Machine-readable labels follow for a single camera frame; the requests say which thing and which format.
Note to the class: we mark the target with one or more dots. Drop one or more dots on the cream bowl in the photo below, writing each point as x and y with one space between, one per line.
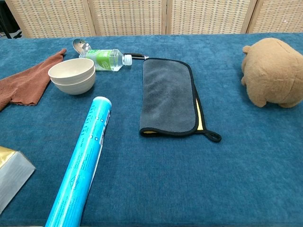
75 88
71 68

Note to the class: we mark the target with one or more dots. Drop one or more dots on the grey towel black trim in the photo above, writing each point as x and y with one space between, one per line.
165 94

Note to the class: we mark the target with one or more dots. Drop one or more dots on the clear bottle green label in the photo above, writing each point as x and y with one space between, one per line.
104 60

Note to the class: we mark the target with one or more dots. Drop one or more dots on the blue wrap roll tube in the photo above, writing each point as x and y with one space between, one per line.
82 153

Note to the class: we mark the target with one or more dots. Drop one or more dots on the woven wood folding screen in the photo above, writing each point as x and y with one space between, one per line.
130 16

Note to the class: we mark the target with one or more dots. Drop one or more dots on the blue table cover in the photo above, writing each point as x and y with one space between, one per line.
236 165

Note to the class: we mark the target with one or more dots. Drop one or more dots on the brown plush toy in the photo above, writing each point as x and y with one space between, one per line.
272 71

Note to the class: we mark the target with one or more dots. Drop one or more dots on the rust brown cloth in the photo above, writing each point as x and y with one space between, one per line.
26 82

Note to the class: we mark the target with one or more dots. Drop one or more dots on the gold foil packet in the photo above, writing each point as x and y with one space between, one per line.
11 175

